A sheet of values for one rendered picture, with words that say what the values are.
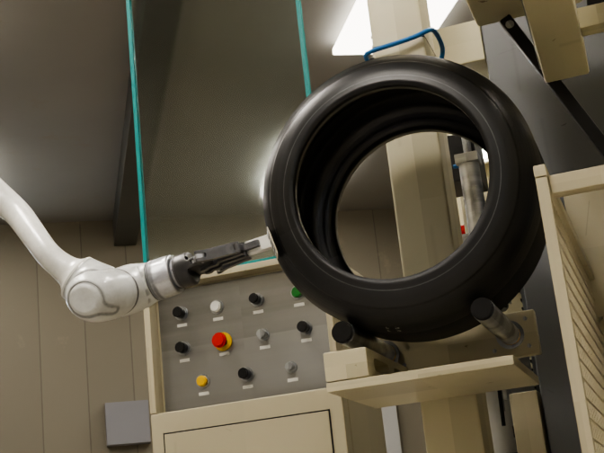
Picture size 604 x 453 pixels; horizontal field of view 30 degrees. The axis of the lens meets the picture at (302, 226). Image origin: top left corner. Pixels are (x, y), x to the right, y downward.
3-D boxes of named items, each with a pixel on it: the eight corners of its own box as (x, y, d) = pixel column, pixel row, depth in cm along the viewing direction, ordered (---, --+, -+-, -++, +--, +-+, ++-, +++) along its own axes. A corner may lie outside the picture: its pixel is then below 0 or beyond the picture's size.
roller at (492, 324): (495, 336, 247) (509, 320, 247) (511, 350, 245) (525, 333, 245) (465, 310, 215) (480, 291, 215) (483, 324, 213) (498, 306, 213)
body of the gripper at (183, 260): (165, 253, 245) (204, 239, 243) (182, 261, 253) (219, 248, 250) (173, 285, 242) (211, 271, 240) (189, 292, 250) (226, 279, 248)
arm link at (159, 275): (159, 265, 255) (183, 257, 253) (167, 304, 252) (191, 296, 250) (141, 257, 246) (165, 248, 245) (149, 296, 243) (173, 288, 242)
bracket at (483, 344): (367, 381, 257) (362, 339, 260) (542, 354, 245) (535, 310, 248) (363, 379, 254) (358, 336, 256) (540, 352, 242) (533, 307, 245)
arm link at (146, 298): (170, 301, 254) (148, 307, 241) (110, 322, 258) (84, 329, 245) (155, 256, 254) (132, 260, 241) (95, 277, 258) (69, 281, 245)
